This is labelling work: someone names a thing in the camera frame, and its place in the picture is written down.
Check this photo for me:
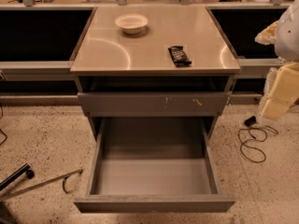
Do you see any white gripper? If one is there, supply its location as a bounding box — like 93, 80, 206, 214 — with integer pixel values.
254, 21, 299, 120

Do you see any grey drawer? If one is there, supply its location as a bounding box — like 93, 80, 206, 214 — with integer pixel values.
78, 92, 228, 117
75, 118, 235, 213

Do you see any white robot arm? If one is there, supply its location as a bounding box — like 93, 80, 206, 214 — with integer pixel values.
254, 0, 299, 123

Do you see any grey drawer cabinet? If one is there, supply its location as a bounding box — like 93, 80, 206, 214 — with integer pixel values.
71, 5, 240, 133

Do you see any grey top drawer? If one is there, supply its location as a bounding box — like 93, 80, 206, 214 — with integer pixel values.
78, 92, 228, 117

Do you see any black snack bar packet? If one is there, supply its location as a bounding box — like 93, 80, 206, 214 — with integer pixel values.
168, 46, 192, 67

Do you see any white bowl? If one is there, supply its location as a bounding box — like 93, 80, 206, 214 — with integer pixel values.
115, 14, 149, 35

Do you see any metal stand with black foot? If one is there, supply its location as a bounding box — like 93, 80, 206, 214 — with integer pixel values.
0, 162, 84, 224

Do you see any black power adapter with cable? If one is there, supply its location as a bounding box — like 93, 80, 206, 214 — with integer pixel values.
237, 116, 278, 163

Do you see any black cable left floor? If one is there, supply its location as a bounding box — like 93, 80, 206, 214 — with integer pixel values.
0, 103, 8, 147

